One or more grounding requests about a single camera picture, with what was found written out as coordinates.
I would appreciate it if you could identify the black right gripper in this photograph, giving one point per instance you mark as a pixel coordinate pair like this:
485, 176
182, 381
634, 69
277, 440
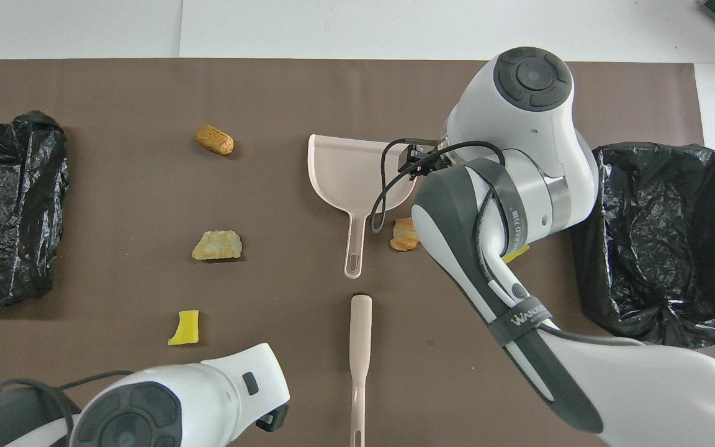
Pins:
439, 162

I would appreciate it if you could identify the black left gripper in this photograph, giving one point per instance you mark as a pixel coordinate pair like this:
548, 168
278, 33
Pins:
274, 422

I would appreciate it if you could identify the pink plastic dustpan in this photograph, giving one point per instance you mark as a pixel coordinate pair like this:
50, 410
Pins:
345, 174

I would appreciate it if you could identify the orange striped toy croissant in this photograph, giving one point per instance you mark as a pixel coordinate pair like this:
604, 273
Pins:
404, 239

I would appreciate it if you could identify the small yellow sponge piece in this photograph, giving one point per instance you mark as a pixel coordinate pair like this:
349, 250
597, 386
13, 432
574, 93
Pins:
185, 329

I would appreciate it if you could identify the yellow green twisted sponge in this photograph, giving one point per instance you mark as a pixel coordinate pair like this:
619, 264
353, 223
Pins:
517, 253

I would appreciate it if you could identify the greenish toy croissant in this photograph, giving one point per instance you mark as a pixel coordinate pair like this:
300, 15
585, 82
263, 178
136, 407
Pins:
218, 246

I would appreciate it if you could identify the brown toy bread loaf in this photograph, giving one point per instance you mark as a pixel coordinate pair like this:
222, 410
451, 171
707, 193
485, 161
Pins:
215, 140

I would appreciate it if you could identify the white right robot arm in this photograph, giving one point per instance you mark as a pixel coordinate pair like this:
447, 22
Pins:
531, 124

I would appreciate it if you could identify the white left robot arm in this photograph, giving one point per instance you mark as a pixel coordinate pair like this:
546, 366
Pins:
146, 403

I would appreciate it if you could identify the brown table mat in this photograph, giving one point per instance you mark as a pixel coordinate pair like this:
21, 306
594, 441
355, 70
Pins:
146, 81

